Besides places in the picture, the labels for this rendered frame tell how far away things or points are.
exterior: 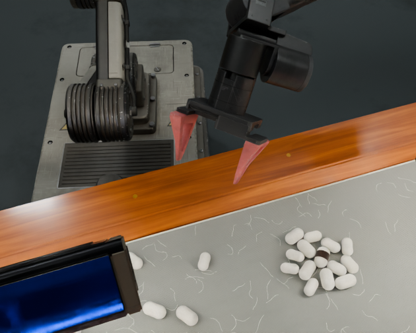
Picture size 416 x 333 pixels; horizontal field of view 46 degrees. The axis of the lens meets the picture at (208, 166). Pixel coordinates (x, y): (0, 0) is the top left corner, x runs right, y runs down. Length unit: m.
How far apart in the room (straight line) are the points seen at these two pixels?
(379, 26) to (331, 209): 1.80
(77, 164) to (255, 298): 0.69
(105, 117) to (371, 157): 0.53
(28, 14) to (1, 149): 0.88
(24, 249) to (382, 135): 0.70
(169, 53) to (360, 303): 1.03
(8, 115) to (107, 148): 0.93
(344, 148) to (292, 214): 0.17
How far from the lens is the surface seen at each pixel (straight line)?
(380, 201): 0.96
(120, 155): 1.32
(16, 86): 2.33
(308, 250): 0.85
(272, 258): 0.85
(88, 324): 0.49
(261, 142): 0.68
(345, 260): 0.86
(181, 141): 0.74
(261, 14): 0.69
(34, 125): 2.14
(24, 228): 0.90
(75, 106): 1.03
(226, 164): 0.92
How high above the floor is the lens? 1.50
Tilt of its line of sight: 53 degrees down
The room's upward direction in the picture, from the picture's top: straight up
